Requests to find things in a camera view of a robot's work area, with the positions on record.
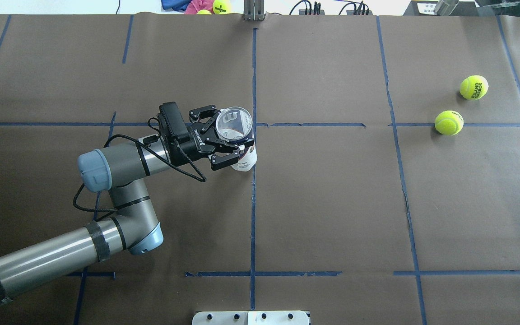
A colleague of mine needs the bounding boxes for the yellow tennis ball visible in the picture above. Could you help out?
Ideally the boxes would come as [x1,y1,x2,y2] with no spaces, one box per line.
[435,110,464,136]
[460,75,489,100]

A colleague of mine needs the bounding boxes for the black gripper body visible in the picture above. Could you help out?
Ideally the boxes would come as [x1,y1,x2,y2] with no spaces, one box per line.
[170,123,217,165]

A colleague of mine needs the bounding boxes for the spare tennis ball upper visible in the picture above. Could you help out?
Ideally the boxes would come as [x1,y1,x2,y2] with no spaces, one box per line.
[212,0,233,14]

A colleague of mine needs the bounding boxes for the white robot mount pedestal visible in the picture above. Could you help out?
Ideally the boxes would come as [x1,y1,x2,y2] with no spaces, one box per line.
[192,310,311,325]

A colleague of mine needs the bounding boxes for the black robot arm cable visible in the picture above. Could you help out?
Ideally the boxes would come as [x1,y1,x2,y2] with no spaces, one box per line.
[72,117,207,214]

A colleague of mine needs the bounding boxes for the clear plastic ball tube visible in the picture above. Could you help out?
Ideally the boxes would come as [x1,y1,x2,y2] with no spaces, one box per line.
[215,107,257,172]

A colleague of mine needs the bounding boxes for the aluminium frame post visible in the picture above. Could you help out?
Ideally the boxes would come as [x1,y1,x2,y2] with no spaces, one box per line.
[243,0,266,21]

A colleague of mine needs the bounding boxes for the blue cloth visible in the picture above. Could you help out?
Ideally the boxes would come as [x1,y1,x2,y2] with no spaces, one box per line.
[160,0,191,12]

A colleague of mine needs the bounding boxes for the pink cloth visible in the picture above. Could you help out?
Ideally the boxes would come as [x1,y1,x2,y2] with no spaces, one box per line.
[184,0,214,14]

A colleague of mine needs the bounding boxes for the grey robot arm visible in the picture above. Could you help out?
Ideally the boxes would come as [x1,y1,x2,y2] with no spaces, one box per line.
[0,102,256,306]

